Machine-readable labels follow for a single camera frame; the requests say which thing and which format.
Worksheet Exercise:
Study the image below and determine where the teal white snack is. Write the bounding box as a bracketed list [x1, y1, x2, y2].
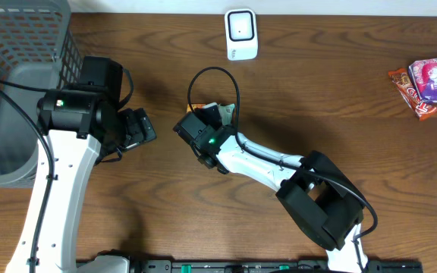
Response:
[218, 104, 235, 125]

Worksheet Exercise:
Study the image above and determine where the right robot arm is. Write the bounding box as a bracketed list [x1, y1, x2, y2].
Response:
[187, 102, 372, 272]

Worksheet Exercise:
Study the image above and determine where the grey plastic shopping basket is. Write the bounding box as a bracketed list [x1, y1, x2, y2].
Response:
[0, 0, 82, 188]

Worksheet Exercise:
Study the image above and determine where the black cable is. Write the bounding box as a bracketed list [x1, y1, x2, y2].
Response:
[186, 66, 379, 266]
[0, 67, 135, 273]

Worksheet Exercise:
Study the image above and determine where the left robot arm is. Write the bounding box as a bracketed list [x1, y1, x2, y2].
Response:
[5, 86, 156, 272]

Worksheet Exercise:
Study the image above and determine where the right black cable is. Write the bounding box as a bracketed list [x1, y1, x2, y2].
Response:
[186, 66, 379, 266]

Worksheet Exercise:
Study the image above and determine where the orange brown candy bar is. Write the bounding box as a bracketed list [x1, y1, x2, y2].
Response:
[388, 68, 437, 121]

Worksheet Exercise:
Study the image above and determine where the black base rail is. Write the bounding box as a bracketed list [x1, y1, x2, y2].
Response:
[130, 260, 423, 273]

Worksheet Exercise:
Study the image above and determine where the white barcode scanner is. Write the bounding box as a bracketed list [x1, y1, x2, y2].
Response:
[224, 8, 259, 61]

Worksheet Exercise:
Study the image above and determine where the left black cable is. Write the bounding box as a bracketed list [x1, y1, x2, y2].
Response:
[0, 67, 135, 273]

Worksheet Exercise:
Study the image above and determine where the orange tissue pack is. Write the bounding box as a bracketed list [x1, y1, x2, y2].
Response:
[186, 103, 206, 112]

